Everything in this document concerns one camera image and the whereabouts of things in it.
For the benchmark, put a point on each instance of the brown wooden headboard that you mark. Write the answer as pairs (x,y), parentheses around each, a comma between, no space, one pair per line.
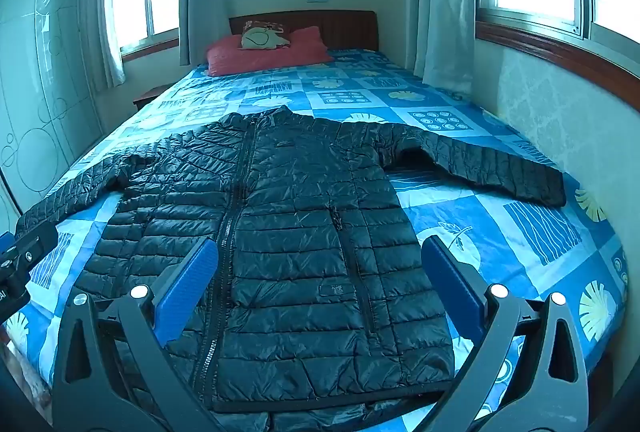
(345,27)

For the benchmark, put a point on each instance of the brown wooden nightstand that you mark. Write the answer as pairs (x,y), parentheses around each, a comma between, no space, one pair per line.
(150,97)

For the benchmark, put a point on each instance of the wide pale grey curtain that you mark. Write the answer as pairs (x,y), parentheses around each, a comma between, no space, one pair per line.
(442,12)

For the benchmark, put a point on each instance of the small printed cushion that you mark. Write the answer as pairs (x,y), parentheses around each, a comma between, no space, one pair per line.
(262,39)

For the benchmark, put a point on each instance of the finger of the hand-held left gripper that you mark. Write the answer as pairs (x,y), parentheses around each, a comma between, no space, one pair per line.
(5,242)
(35,244)

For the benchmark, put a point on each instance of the short wooden window sill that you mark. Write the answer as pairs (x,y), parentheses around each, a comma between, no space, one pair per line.
(150,48)

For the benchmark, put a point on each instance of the long wooden window sill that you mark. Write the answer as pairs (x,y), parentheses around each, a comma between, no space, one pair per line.
(575,54)

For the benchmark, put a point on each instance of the white wardrobe with circle pattern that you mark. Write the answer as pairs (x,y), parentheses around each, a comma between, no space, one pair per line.
(45,87)

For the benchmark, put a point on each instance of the black quilted down jacket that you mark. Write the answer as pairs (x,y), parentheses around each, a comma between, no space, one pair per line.
(300,222)

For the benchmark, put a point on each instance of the red pillow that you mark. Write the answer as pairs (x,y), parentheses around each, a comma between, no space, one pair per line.
(270,59)

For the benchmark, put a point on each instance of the bed with blue patterned sheet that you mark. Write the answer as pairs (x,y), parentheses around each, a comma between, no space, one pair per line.
(500,232)

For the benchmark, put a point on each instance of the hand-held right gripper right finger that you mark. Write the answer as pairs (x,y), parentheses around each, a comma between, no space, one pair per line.
(452,282)

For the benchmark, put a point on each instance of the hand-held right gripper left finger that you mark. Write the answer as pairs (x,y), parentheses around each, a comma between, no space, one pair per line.
(187,292)

